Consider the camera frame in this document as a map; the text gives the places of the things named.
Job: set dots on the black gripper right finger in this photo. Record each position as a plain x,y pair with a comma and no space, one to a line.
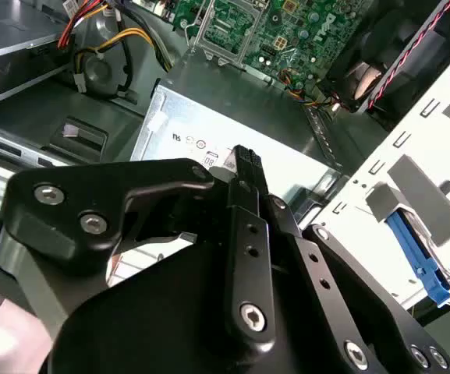
318,272

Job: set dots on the hard disk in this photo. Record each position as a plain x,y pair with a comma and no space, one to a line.
412,245

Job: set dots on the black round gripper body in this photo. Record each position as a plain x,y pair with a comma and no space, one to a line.
162,311

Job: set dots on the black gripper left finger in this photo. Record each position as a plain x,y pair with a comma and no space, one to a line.
72,187

